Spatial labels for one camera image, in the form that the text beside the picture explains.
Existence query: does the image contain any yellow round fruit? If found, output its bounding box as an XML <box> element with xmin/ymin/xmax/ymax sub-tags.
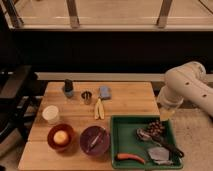
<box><xmin>53</xmin><ymin>130</ymin><xmax>69</xmax><ymax>146</ymax></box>

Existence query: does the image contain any red bowl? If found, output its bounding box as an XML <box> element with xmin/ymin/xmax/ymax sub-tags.
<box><xmin>47</xmin><ymin>124</ymin><xmax>74</xmax><ymax>152</ymax></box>

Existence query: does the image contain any blue sponge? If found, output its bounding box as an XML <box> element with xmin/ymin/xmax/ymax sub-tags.
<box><xmin>99</xmin><ymin>86</ymin><xmax>111</xmax><ymax>100</ymax></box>

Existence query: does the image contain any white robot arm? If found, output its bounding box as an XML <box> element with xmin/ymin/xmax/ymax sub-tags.
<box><xmin>157</xmin><ymin>61</ymin><xmax>213</xmax><ymax>121</ymax></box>

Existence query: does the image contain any purple bowl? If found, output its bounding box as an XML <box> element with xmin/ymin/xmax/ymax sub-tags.
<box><xmin>80</xmin><ymin>126</ymin><xmax>110</xmax><ymax>157</ymax></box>

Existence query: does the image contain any dark chair at left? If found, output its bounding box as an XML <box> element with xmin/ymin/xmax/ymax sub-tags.
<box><xmin>0</xmin><ymin>64</ymin><xmax>44</xmax><ymax>158</ymax></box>

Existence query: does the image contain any white cup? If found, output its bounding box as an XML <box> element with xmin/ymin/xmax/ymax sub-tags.
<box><xmin>42</xmin><ymin>105</ymin><xmax>60</xmax><ymax>124</ymax></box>

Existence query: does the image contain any green plastic tray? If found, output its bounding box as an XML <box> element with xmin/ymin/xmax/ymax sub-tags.
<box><xmin>110</xmin><ymin>115</ymin><xmax>183</xmax><ymax>170</ymax></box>

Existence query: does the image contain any black bottle on blue base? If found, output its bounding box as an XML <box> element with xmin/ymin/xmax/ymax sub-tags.
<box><xmin>62</xmin><ymin>79</ymin><xmax>74</xmax><ymax>98</ymax></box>

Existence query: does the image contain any brown grape cluster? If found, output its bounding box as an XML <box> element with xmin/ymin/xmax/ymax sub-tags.
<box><xmin>147</xmin><ymin>120</ymin><xmax>165</xmax><ymax>136</ymax></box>

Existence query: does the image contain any grey crumpled cloth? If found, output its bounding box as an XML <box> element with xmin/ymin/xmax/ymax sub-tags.
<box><xmin>148</xmin><ymin>147</ymin><xmax>173</xmax><ymax>165</ymax></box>

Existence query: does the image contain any small metal cup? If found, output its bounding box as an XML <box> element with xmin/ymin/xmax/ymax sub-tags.
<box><xmin>81</xmin><ymin>91</ymin><xmax>92</xmax><ymax>105</ymax></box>

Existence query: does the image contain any black handled metal spoon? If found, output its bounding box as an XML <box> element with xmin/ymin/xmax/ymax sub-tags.
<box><xmin>136</xmin><ymin>128</ymin><xmax>184</xmax><ymax>158</ymax></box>

